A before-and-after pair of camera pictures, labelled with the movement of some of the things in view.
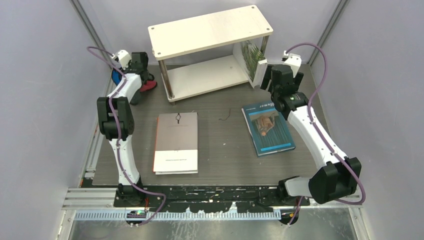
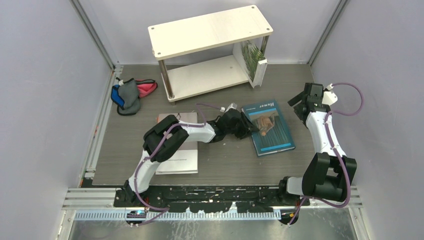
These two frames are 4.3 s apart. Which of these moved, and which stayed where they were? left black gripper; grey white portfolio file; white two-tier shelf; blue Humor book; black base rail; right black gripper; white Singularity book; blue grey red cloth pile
Moved: right black gripper; left black gripper; blue grey red cloth pile
Stayed: blue Humor book; black base rail; white two-tier shelf; white Singularity book; grey white portfolio file
